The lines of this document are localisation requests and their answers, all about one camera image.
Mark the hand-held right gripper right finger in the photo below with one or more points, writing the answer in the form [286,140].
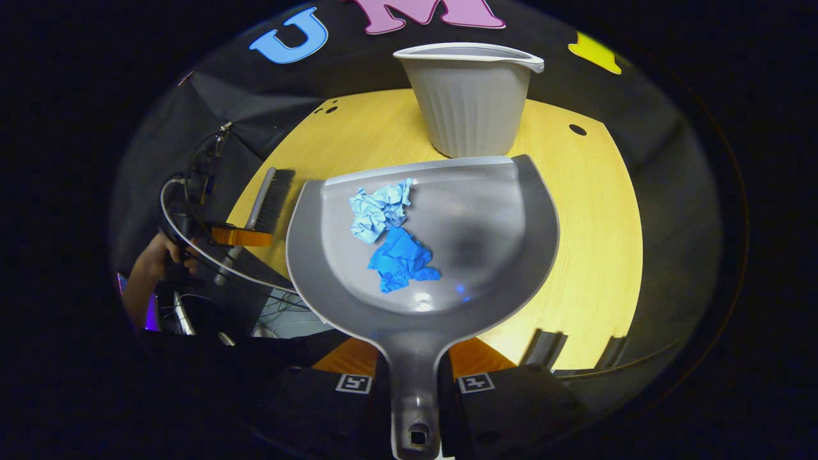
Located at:
[511,409]

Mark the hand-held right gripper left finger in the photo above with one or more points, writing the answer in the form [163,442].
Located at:
[319,409]

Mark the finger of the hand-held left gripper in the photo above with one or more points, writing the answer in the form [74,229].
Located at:
[243,236]

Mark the small grey broom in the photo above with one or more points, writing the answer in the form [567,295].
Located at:
[276,198]

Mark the light blue paper ball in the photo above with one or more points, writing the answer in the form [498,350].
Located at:
[377,211]

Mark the grey dustpan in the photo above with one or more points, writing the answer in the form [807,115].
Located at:
[479,223]

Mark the white ribbed garbage bin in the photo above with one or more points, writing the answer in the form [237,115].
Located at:
[470,108]

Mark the wooden desktop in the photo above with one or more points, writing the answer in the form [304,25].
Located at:
[588,223]

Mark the black backdrop cloth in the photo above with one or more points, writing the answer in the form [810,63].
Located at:
[358,73]

